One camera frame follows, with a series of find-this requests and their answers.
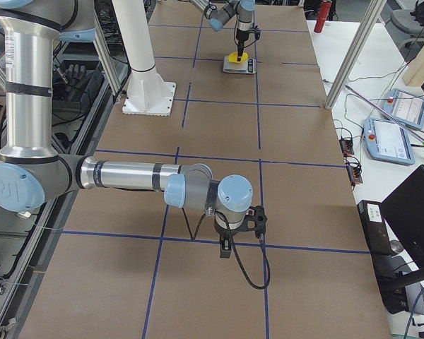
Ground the small orange circuit board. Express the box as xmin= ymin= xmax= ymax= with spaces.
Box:
xmin=339 ymin=138 xmax=354 ymax=157
xmin=346 ymin=162 xmax=363 ymax=186

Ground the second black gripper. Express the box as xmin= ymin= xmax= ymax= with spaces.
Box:
xmin=214 ymin=220 xmax=247 ymax=242

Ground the metal rod with green tip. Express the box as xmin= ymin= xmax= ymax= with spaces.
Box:
xmin=344 ymin=84 xmax=424 ymax=145

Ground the black monitor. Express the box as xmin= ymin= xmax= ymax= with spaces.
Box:
xmin=382 ymin=165 xmax=424 ymax=268

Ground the black computer box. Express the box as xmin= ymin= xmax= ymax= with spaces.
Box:
xmin=357 ymin=200 xmax=424 ymax=315

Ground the aluminium frame post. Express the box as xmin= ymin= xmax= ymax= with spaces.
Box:
xmin=324 ymin=0 xmax=387 ymax=109

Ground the blue teach pendant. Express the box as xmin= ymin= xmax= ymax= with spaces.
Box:
xmin=382 ymin=88 xmax=424 ymax=130
xmin=363 ymin=117 xmax=415 ymax=165

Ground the blue teach pendant near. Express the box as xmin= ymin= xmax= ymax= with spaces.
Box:
xmin=363 ymin=117 xmax=415 ymax=165

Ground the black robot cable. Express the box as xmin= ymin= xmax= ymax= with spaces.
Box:
xmin=182 ymin=208 xmax=271 ymax=290

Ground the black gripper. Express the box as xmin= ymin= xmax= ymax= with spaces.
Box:
xmin=235 ymin=29 xmax=249 ymax=63

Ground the grey digital kitchen scale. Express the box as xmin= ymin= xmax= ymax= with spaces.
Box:
xmin=223 ymin=57 xmax=257 ymax=75

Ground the red cylinder bottle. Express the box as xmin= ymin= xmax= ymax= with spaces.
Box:
xmin=314 ymin=0 xmax=332 ymax=33

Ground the yellow mango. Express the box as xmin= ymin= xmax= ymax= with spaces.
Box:
xmin=228 ymin=52 xmax=248 ymax=64

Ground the blue teach pendant far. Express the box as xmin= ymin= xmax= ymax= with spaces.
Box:
xmin=382 ymin=88 xmax=424 ymax=130

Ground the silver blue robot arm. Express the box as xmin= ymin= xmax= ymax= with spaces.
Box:
xmin=202 ymin=0 xmax=259 ymax=43

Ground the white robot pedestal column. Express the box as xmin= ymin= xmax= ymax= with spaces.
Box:
xmin=112 ymin=0 xmax=176 ymax=116

